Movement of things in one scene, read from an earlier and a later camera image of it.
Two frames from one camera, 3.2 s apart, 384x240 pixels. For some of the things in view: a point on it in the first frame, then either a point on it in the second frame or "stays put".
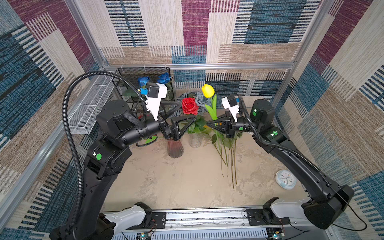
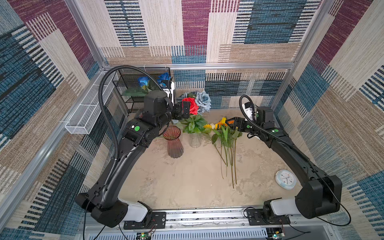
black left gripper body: (166, 130) to (177, 112)
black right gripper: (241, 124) to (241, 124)
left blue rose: (143, 80) stays put
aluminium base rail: (219, 224) stays put
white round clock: (285, 179) stays put
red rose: (189, 106) stays put
